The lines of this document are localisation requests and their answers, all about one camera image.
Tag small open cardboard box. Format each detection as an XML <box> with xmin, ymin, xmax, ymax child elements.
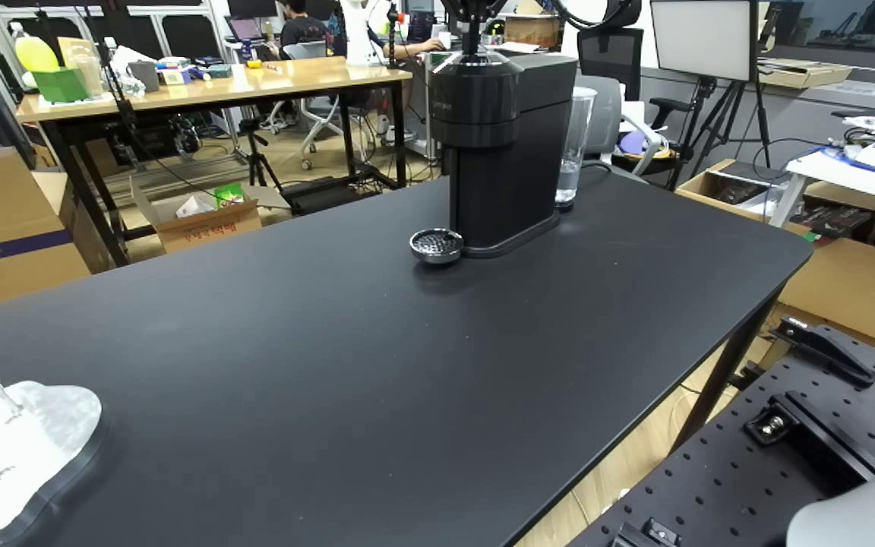
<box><xmin>145</xmin><ymin>186</ymin><xmax>264</xmax><ymax>254</ymax></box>

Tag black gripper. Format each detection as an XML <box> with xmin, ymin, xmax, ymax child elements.
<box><xmin>440</xmin><ymin>0</ymin><xmax>509</xmax><ymax>61</ymax></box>

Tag white screen on stand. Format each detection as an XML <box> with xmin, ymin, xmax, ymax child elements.
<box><xmin>647</xmin><ymin>0</ymin><xmax>759</xmax><ymax>84</ymax></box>

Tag black stand tripod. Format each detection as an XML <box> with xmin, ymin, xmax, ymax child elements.
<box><xmin>673</xmin><ymin>0</ymin><xmax>777</xmax><ymax>192</ymax></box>

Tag clear water tank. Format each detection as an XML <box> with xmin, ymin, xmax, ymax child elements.
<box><xmin>553</xmin><ymin>84</ymin><xmax>597</xmax><ymax>213</ymax></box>

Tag cardboard box with red label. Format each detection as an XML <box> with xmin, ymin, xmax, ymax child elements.
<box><xmin>0</xmin><ymin>146</ymin><xmax>94</xmax><ymax>316</ymax></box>

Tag large flat cardboard box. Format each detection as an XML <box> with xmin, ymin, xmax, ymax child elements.
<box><xmin>774</xmin><ymin>236</ymin><xmax>875</xmax><ymax>347</ymax></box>

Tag white ring light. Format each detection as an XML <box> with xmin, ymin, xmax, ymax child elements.
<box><xmin>541</xmin><ymin>0</ymin><xmax>644</xmax><ymax>31</ymax></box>

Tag short black camera tripod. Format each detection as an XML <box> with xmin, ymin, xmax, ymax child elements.
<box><xmin>234</xmin><ymin>115</ymin><xmax>289</xmax><ymax>199</ymax></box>

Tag grey office chair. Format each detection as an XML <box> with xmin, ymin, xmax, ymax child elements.
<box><xmin>570</xmin><ymin>74</ymin><xmax>630</xmax><ymax>162</ymax></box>

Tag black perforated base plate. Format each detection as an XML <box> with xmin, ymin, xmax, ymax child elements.
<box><xmin>569</xmin><ymin>347</ymin><xmax>875</xmax><ymax>547</ymax></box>

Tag black mount with screws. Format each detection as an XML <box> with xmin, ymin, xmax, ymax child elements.
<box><xmin>740</xmin><ymin>390</ymin><xmax>875</xmax><ymax>482</ymax></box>

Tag small black block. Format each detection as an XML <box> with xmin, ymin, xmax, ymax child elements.
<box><xmin>640</xmin><ymin>516</ymin><xmax>681</xmax><ymax>547</ymax></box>

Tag black coffee maker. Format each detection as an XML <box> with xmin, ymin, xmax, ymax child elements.
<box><xmin>429</xmin><ymin>48</ymin><xmax>581</xmax><ymax>254</ymax></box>

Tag green box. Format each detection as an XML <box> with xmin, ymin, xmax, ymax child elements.
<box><xmin>29</xmin><ymin>66</ymin><xmax>92</xmax><ymax>105</ymax></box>

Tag yellow bottle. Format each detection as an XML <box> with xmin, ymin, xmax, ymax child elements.
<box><xmin>8</xmin><ymin>25</ymin><xmax>62</xmax><ymax>75</ymax></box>

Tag black clamp lever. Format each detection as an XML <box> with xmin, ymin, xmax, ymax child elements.
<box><xmin>774</xmin><ymin>316</ymin><xmax>875</xmax><ymax>390</ymax></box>

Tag long wooden work table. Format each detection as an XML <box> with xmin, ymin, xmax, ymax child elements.
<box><xmin>12</xmin><ymin>55</ymin><xmax>417</xmax><ymax>269</ymax></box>

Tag open box with black items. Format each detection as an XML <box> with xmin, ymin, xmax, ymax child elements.
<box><xmin>673</xmin><ymin>156</ymin><xmax>800</xmax><ymax>229</ymax></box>

